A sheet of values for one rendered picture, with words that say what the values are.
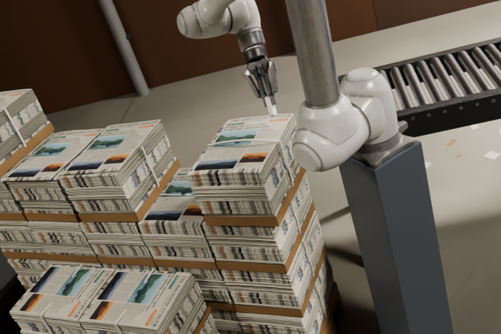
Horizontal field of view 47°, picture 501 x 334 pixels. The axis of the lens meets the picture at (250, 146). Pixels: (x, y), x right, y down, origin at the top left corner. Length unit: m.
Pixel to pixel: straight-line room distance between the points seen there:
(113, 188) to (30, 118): 0.66
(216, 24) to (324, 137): 0.51
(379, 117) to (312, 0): 0.46
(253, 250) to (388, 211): 0.51
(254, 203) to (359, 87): 0.53
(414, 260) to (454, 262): 0.83
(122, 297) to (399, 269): 1.06
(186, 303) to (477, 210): 1.64
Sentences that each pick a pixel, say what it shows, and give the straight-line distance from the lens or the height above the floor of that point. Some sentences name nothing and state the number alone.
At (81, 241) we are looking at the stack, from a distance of 2.56.
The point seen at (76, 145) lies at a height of 1.07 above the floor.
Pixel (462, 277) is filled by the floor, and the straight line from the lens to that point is 2.86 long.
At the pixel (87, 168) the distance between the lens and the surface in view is 2.31.
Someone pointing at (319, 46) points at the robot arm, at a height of 1.47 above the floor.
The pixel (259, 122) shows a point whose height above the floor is 1.06.
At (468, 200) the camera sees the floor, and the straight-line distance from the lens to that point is 3.29.
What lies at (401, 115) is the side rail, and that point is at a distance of 2.51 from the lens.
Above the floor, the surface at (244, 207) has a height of 0.92.
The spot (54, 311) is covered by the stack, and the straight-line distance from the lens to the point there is 2.51.
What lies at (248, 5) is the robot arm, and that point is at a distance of 1.96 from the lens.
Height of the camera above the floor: 2.01
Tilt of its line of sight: 28 degrees down
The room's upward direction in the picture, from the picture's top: 19 degrees counter-clockwise
